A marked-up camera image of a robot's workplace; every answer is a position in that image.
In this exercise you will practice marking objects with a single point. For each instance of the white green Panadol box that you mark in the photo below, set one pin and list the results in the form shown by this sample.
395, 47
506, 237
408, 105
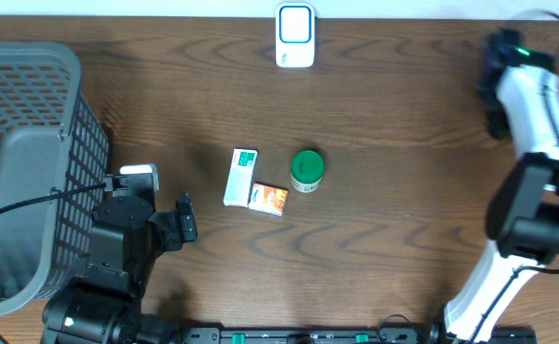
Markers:
240, 176

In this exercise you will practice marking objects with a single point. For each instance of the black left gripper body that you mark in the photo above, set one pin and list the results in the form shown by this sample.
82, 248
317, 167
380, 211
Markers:
168, 236

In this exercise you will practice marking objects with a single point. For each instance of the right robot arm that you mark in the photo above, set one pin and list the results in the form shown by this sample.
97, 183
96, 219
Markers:
520, 91

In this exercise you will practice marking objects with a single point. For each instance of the grey plastic mesh basket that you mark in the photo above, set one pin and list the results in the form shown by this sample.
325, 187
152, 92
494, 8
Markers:
53, 157

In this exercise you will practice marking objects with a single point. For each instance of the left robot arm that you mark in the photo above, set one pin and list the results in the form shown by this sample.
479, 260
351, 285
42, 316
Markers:
102, 302

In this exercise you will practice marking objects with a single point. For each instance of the green lid supplement bottle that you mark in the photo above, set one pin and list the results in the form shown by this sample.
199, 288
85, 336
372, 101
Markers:
307, 171

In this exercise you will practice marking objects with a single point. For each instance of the white barcode scanner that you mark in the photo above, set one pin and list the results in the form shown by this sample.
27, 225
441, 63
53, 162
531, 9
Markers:
294, 35

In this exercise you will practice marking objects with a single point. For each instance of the small orange box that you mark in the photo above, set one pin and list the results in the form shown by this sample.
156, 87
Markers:
268, 199

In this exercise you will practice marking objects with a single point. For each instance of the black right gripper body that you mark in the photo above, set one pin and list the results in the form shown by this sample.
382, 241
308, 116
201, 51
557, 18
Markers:
496, 118

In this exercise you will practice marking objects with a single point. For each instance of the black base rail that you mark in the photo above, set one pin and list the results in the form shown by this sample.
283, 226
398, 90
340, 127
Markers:
400, 334

